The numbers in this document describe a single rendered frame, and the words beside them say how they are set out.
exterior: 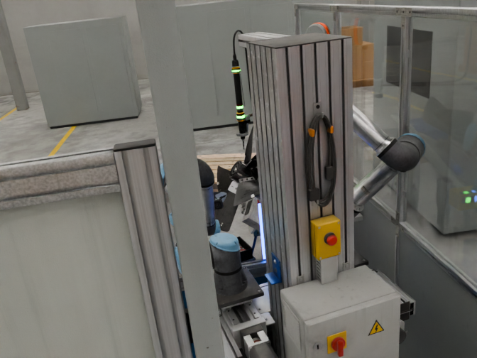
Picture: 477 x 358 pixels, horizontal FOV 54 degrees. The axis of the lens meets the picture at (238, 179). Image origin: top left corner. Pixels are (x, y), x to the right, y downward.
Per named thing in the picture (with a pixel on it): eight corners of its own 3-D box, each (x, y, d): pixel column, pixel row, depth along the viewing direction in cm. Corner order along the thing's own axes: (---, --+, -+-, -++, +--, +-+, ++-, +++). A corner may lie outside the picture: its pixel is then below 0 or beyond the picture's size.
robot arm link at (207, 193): (211, 148, 217) (217, 224, 248) (188, 153, 215) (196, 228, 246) (217, 163, 208) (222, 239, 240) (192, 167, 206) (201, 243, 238)
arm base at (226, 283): (253, 289, 195) (250, 268, 191) (218, 299, 191) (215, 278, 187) (240, 271, 208) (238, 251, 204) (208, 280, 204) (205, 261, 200)
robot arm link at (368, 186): (319, 216, 216) (403, 135, 182) (331, 202, 227) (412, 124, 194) (338, 234, 214) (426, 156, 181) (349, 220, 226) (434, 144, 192)
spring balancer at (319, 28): (311, 48, 299) (304, 50, 295) (310, 22, 293) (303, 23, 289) (332, 48, 288) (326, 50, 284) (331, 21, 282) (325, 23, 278)
